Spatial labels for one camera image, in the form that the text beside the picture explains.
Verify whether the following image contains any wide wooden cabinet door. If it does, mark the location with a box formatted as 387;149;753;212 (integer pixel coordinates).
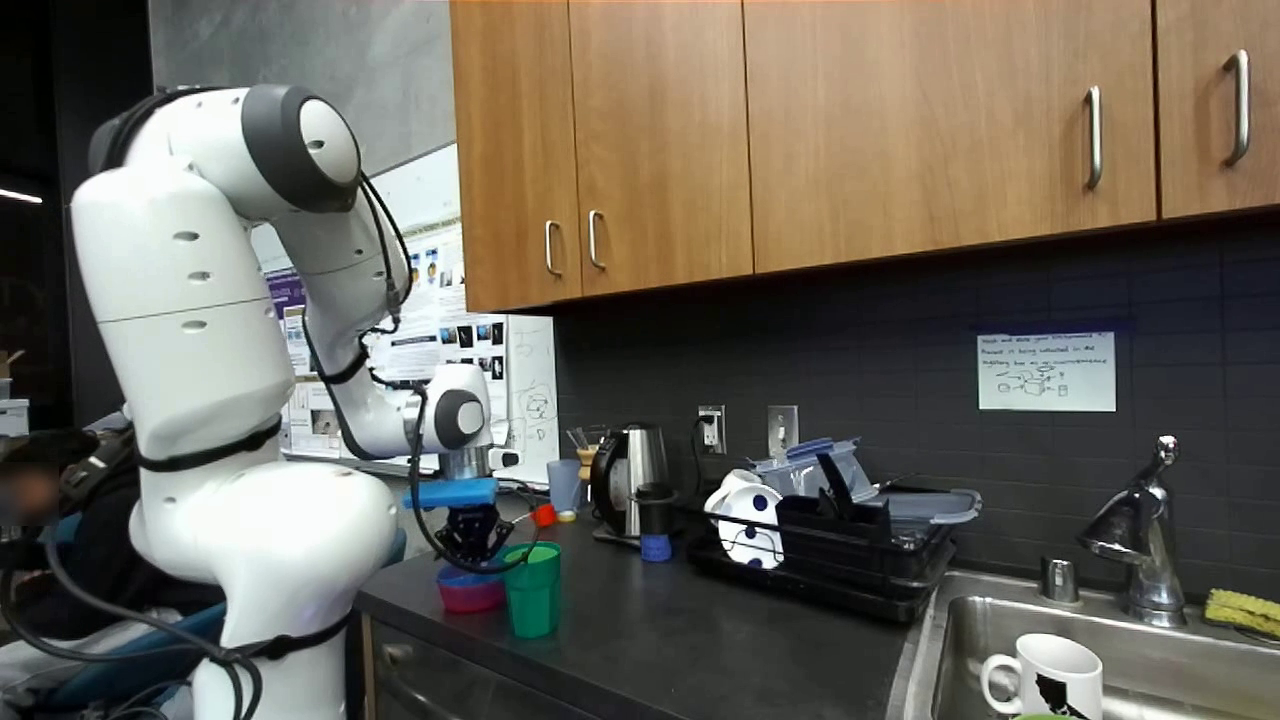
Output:
742;0;1160;276

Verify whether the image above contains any tall wall outlet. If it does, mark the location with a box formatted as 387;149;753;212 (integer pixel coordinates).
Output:
761;399;803;465

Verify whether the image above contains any metal sink knob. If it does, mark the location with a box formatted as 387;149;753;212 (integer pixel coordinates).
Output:
1042;552;1081;604

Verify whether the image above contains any narrow wooden cabinet door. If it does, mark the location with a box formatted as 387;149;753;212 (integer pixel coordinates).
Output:
447;0;585;311

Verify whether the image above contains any pink plastic bowl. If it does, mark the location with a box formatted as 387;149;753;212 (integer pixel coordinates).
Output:
434;581;512;620

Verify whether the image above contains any stainless steel kettle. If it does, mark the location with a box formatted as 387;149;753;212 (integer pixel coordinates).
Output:
589;420;676;546

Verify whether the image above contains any yellow sponge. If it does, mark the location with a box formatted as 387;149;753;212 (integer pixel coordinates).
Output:
1201;582;1280;642

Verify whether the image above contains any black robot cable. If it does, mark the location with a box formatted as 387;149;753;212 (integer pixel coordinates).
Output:
298;166;541;581

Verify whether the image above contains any white wall notice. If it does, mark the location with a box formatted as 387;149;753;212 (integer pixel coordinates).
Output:
972;324;1126;415

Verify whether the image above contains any purple header poster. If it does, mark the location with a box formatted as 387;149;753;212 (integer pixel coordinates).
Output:
259;265;311;383

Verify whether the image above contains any white mug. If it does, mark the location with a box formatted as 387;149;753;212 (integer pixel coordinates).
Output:
977;626;1110;720

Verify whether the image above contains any stainless steel sink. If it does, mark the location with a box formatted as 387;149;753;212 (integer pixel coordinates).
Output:
882;568;1280;720

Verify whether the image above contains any green plastic cup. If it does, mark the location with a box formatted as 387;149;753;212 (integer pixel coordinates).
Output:
502;540;567;642

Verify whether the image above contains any white perforated strainer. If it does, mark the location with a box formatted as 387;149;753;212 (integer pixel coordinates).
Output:
699;465;792;572

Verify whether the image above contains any glass pour-over coffee maker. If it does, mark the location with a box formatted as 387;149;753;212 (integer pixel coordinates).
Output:
565;425;605;472

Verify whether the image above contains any medium wooden cabinet door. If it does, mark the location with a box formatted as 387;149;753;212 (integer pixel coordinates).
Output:
565;0;756;301

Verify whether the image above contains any blue grey container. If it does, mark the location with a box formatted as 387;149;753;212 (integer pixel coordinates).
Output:
779;433;888;509

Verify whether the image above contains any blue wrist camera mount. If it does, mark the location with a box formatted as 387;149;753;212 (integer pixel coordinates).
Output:
406;472;504;515

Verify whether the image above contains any translucent blue cup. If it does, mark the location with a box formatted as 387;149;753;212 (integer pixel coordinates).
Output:
544;455;589;522

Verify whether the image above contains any metal cabinet handle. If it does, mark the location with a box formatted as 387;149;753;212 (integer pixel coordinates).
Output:
538;214;567;281
1217;43;1256;170
580;203;612;276
1077;79;1110;197

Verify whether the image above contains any grey plate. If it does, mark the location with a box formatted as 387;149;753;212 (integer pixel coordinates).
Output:
875;485;990;529

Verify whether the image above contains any whiteboard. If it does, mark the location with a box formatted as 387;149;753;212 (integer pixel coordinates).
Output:
255;140;567;494

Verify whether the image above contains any wooden cabinet door at edge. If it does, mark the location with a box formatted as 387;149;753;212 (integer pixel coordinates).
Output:
1147;0;1280;225

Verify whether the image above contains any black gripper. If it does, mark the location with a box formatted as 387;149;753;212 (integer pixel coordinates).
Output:
436;503;512;581

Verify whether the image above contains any chrome sink faucet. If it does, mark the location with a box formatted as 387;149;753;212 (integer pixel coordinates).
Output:
1077;425;1191;630

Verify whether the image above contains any research poster with photos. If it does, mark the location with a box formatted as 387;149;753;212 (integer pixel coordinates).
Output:
385;234;521;453

